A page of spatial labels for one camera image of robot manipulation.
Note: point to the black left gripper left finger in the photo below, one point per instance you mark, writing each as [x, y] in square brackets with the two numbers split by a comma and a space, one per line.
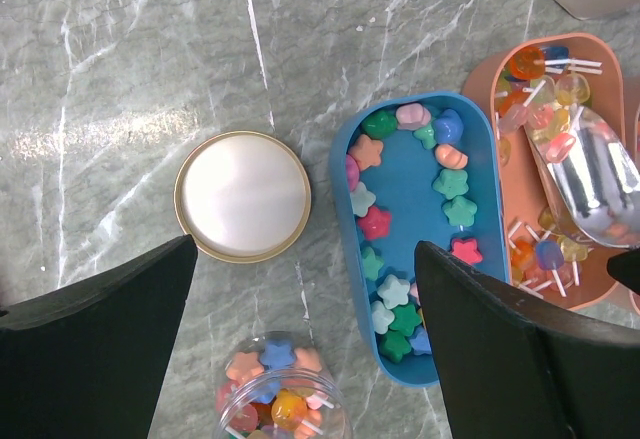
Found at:
[89, 360]

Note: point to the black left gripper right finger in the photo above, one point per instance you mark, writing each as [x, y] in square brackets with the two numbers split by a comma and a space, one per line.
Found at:
[515, 366]

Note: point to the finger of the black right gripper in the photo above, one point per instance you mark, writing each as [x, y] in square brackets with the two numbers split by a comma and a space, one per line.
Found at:
[625, 269]

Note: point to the silver metal scoop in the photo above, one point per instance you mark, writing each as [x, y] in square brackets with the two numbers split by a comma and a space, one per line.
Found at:
[590, 181]

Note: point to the blue tray of star candies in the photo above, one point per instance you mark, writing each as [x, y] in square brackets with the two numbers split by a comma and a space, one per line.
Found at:
[420, 168]

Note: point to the clear glass jar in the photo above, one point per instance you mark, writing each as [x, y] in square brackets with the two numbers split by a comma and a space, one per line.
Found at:
[277, 385]

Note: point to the pink tray of lollipops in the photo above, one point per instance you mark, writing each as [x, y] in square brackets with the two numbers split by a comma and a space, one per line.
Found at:
[536, 84]

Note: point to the gold jar lid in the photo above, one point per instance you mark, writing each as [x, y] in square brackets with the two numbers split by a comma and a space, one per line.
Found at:
[243, 196]

